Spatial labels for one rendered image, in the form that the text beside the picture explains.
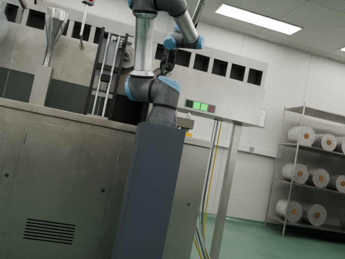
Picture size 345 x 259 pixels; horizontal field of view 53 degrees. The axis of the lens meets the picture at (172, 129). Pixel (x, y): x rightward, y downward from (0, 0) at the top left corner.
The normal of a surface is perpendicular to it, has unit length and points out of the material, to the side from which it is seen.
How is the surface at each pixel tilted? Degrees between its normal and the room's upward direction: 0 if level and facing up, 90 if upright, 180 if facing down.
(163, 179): 90
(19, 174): 90
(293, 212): 90
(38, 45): 90
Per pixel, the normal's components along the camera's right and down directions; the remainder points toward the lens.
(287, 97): 0.24, -0.03
